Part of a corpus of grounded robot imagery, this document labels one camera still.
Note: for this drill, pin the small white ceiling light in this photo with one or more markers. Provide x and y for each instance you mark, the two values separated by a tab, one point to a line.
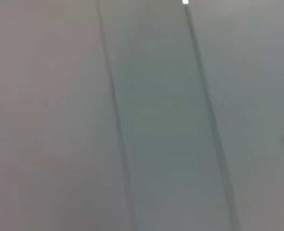
185	2

